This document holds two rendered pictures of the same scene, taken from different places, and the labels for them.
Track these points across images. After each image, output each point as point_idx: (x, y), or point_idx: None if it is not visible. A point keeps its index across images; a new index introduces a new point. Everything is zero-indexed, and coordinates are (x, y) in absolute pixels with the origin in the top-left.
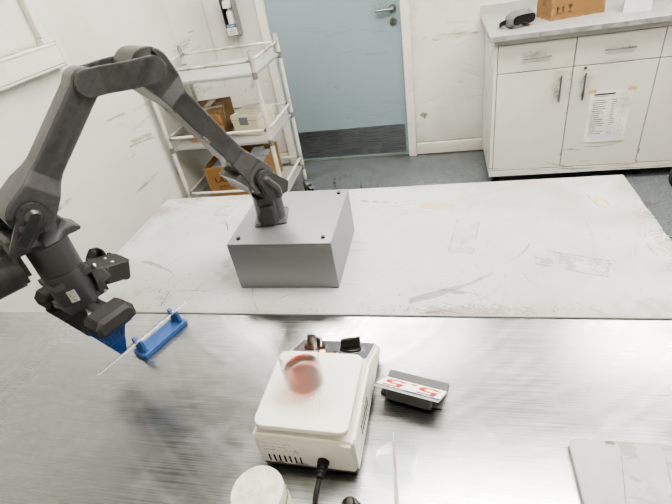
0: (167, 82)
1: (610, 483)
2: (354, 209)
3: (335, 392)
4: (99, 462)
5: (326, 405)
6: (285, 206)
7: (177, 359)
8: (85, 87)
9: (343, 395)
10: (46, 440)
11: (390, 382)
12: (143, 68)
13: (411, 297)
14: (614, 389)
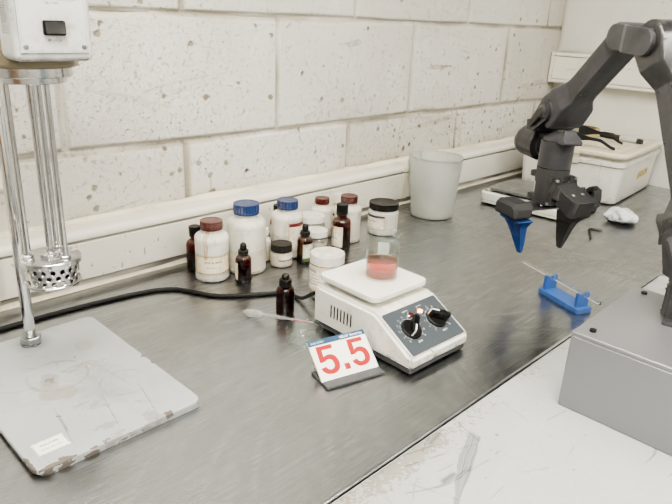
0: (649, 61)
1: (155, 390)
2: None
3: (355, 280)
4: (444, 266)
5: (349, 275)
6: None
7: (523, 301)
8: (610, 38)
9: (348, 281)
10: (485, 257)
11: (360, 348)
12: (634, 37)
13: (480, 439)
14: (186, 468)
